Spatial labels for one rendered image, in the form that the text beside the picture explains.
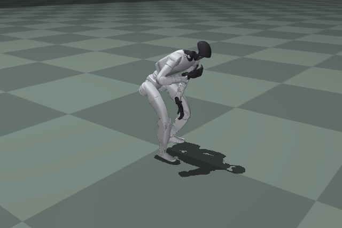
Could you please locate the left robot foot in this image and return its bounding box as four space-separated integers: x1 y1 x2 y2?
169 135 185 143

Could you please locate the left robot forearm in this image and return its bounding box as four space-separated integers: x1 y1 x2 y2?
174 80 189 101

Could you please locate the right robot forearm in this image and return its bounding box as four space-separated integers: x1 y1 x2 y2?
159 74 188 85

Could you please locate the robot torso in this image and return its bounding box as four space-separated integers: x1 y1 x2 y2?
146 50 196 90

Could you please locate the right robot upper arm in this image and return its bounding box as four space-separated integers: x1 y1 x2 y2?
156 53 182 85

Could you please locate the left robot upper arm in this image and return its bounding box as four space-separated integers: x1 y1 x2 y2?
183 60 199 83

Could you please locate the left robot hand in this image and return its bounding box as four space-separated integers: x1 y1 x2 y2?
175 97 184 120

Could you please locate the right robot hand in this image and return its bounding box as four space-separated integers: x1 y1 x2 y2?
182 64 203 80

